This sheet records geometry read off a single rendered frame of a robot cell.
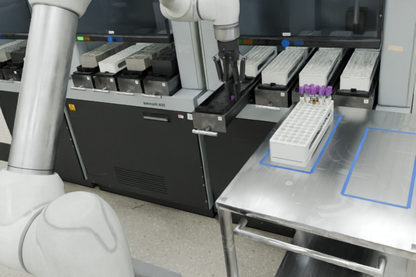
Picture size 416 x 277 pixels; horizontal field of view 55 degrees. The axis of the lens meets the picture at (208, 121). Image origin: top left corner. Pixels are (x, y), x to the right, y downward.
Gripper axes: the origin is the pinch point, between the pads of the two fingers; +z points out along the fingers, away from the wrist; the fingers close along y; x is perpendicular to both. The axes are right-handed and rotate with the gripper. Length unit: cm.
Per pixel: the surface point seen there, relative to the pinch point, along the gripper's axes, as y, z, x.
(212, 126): 3.4, 8.7, 13.3
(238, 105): -2.2, 5.1, 1.4
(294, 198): -39, 3, 52
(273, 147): -29.3, -2.1, 38.3
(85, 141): 102, 44, -12
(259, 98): -5.7, 7.7, -11.5
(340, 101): -37.4, 6.1, -11.5
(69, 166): 122, 64, -12
